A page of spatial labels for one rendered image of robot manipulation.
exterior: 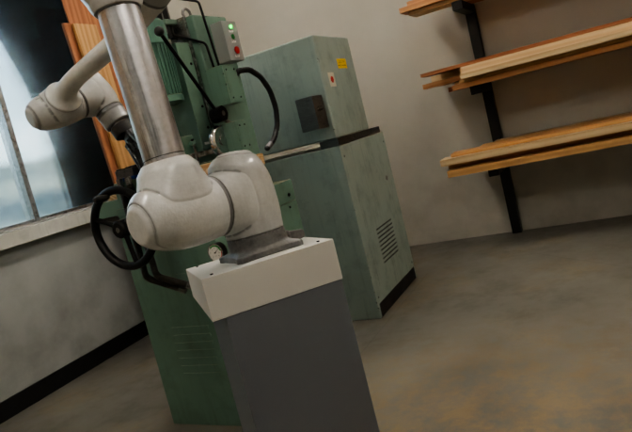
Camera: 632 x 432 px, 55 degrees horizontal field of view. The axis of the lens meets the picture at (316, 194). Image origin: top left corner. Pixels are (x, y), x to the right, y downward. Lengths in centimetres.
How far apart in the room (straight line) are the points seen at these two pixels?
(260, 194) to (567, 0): 296
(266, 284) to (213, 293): 13
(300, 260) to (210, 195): 27
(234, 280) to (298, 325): 20
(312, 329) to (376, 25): 312
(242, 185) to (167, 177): 19
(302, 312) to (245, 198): 31
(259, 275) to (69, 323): 226
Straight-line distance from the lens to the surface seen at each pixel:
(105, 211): 245
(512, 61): 360
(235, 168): 153
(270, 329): 150
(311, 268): 150
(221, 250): 204
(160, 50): 234
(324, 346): 155
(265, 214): 154
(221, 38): 253
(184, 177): 143
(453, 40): 423
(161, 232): 140
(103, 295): 380
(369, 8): 440
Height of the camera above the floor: 97
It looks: 6 degrees down
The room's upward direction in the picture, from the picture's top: 14 degrees counter-clockwise
